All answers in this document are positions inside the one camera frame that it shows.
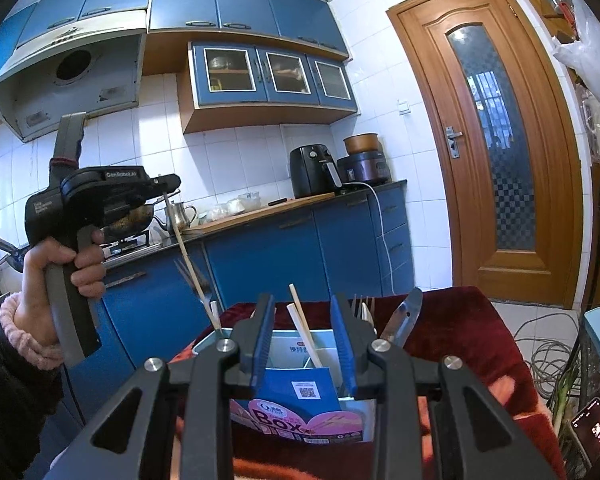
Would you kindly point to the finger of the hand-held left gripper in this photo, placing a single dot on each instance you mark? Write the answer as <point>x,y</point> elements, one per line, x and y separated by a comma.
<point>167,182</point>

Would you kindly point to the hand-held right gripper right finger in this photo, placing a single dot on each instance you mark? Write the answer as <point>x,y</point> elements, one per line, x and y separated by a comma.
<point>341,340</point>

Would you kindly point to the white light switch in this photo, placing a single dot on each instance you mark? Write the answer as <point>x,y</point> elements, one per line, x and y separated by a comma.
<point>404,108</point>

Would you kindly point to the white plastic bag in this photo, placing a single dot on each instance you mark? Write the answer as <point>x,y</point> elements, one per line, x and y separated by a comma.
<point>590,55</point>

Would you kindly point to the blue wall cabinets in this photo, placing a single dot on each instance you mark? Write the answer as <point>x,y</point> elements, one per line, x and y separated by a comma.
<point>240,0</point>

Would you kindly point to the red floral printed blanket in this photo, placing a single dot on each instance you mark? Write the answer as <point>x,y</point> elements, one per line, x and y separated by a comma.
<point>460,320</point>

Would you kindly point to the blue glass-front cabinet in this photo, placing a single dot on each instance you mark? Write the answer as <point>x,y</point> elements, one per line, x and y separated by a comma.
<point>280,75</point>

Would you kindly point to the smartphone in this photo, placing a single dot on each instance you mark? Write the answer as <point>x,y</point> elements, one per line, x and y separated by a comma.
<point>592,427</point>

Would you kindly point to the blue base cabinets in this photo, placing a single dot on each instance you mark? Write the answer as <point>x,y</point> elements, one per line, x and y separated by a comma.
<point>280,260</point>

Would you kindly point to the clear glass bowls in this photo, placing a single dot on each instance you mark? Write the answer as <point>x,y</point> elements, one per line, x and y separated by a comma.
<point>237,206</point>

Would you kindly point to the silver metal utensil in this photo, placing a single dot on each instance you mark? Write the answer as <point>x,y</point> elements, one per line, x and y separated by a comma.
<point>404,317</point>

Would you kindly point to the person's left hand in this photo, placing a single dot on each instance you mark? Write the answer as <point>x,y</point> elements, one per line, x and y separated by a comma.
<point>32,285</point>

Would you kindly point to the beige plastic fork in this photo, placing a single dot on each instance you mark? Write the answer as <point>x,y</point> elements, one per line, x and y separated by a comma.
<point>369,310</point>

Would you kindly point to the gas stove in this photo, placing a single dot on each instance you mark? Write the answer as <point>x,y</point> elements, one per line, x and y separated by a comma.
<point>130,247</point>

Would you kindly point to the small metal fork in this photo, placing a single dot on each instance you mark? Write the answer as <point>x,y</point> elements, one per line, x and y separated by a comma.
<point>354,305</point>

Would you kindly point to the dark wok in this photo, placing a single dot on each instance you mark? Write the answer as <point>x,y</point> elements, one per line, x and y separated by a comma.
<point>130,220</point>

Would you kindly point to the wooden door with patterned glass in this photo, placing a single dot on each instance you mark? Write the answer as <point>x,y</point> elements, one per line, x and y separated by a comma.
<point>555,160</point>

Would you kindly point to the dark rice cooker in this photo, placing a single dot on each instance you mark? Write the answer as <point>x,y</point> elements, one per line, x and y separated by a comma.
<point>365,167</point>

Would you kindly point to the grey range hood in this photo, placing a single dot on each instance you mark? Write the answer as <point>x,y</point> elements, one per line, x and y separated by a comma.
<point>80,90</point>

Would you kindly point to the metal teapot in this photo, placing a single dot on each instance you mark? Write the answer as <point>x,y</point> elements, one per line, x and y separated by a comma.
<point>180,215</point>

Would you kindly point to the pale green leek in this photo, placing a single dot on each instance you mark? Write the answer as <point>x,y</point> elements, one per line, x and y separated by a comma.
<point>565,395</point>

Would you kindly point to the thin bamboo chopstick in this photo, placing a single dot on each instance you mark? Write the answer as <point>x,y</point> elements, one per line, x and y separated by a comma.
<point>192,265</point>

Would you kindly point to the black air fryer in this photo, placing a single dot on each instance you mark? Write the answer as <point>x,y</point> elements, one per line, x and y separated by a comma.
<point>310,170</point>

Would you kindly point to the metal pot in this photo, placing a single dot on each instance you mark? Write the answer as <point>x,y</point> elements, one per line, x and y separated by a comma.
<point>0,255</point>

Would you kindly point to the wooden chopstick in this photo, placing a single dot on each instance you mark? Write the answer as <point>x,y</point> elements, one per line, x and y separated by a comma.
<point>302,327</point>

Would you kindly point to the person's left forearm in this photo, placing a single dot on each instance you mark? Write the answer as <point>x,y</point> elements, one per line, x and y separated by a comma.
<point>10,385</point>

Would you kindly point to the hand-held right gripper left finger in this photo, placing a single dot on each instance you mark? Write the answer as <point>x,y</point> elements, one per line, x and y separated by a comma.
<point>262,340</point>

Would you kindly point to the white plastic utensil holder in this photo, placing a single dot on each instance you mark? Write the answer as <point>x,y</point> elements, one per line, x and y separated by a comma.
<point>282,346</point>

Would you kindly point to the blue and pink packaging card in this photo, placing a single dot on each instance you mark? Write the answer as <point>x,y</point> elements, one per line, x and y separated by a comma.
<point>290,385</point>

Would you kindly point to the brown ceramic pot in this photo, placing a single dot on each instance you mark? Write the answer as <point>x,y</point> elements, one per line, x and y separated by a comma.
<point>362,143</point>

